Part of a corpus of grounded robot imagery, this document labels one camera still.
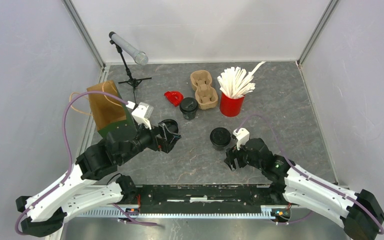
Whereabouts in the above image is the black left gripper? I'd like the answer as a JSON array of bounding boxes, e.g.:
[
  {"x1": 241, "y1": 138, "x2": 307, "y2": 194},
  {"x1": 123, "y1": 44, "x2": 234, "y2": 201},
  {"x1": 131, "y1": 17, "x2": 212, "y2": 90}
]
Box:
[{"x1": 120, "y1": 118, "x2": 182, "y2": 164}]

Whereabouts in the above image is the dark translucent cup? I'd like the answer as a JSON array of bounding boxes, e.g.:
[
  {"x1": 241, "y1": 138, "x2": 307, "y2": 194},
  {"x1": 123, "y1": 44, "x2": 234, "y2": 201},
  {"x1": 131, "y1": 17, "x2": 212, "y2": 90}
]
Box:
[
  {"x1": 210, "y1": 137, "x2": 231, "y2": 151},
  {"x1": 179, "y1": 97, "x2": 199, "y2": 120}
]

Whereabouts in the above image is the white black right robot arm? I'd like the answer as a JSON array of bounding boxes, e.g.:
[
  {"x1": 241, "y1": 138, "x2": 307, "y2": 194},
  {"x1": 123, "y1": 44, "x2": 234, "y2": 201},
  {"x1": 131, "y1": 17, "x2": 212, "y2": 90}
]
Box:
[{"x1": 224, "y1": 138, "x2": 384, "y2": 240}]

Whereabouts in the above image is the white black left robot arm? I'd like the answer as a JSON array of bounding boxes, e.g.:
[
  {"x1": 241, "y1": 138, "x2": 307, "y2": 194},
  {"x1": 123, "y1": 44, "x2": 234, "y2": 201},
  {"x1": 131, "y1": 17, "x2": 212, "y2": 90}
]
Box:
[{"x1": 15, "y1": 119, "x2": 181, "y2": 238}]

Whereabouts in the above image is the green bag holder block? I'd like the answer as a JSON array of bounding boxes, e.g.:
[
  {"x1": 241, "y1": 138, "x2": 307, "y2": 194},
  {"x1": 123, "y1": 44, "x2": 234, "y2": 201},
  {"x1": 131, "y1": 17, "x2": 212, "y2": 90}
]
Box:
[{"x1": 95, "y1": 95, "x2": 135, "y2": 138}]

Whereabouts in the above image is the red cylindrical straw holder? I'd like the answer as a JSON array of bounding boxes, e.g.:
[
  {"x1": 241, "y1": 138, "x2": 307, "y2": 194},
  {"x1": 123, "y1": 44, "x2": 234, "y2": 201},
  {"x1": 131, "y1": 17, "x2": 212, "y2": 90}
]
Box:
[{"x1": 219, "y1": 93, "x2": 245, "y2": 117}]

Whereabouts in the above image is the brown cardboard cup carrier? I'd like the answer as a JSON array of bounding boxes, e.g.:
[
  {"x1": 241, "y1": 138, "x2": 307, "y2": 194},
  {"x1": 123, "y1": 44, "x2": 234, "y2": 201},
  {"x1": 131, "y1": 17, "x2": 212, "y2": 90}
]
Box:
[{"x1": 190, "y1": 70, "x2": 219, "y2": 110}]

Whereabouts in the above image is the brown paper bag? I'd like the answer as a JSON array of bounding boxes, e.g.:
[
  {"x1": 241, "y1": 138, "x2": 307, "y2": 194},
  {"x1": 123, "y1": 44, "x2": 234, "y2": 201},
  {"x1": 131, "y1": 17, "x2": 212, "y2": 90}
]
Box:
[{"x1": 70, "y1": 80, "x2": 127, "y2": 131}]

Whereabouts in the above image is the grey microphone on stand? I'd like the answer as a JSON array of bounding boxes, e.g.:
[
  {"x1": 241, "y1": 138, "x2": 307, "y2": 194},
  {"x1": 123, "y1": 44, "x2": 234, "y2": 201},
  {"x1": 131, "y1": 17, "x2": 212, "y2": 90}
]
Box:
[{"x1": 108, "y1": 31, "x2": 152, "y2": 101}]

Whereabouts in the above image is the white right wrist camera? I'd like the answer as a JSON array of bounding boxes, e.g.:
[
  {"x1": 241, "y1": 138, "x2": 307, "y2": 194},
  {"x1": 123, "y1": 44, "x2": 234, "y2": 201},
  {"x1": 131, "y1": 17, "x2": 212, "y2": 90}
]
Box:
[{"x1": 232, "y1": 127, "x2": 250, "y2": 150}]

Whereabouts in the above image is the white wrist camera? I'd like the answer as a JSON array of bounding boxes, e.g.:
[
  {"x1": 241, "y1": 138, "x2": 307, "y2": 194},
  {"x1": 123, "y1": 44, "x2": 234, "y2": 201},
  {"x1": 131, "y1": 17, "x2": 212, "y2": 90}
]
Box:
[
  {"x1": 232, "y1": 127, "x2": 250, "y2": 150},
  {"x1": 126, "y1": 101, "x2": 154, "y2": 130}
]

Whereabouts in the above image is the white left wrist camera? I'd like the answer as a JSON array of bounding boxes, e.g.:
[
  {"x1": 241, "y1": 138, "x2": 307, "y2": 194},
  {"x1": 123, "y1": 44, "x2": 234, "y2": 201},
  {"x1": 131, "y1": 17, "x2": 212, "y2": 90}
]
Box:
[{"x1": 126, "y1": 101, "x2": 154, "y2": 130}]

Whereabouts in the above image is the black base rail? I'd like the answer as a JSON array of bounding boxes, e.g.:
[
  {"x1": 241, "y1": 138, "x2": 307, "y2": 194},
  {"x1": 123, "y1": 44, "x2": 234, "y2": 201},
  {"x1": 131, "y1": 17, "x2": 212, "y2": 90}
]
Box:
[{"x1": 119, "y1": 184, "x2": 289, "y2": 215}]

